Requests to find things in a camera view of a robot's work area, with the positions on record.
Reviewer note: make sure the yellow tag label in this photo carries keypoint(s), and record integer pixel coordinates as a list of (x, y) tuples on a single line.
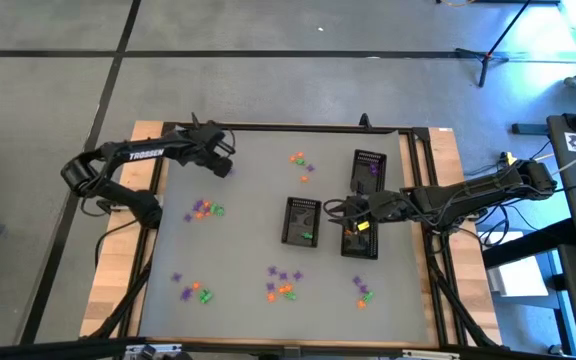
[(363, 226)]

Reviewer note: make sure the black metal table frame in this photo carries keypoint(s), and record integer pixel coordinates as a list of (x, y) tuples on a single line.
[(268, 126)]

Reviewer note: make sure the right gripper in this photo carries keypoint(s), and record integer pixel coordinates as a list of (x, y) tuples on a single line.
[(390, 207)]

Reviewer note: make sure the black tripod stand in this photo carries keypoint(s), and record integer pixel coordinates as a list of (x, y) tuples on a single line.
[(485, 56)]

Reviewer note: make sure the black frame beam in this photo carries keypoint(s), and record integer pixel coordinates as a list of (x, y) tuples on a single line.
[(43, 350)]

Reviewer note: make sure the black slotted plastic basket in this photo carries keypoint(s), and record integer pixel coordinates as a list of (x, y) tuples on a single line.
[(360, 247), (363, 175), (300, 220)]

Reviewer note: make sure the silver metal bracket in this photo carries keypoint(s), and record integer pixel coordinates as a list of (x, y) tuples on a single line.
[(165, 347), (430, 355)]

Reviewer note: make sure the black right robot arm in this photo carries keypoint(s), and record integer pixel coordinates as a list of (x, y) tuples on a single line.
[(468, 195)]

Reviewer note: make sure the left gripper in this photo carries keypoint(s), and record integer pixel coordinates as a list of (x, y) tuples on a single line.
[(203, 142)]

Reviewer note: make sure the black rail clamp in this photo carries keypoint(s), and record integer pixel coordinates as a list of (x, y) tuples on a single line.
[(195, 121), (365, 121)]

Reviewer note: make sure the yellow power plug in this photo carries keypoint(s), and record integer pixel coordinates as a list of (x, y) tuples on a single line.
[(509, 159)]

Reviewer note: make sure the white box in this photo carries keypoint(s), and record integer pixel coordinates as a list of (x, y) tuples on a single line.
[(518, 277)]

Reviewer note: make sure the grey table mat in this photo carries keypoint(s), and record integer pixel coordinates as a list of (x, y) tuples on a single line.
[(248, 250)]

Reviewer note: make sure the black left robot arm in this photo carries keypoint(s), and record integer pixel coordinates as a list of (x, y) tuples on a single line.
[(143, 154)]

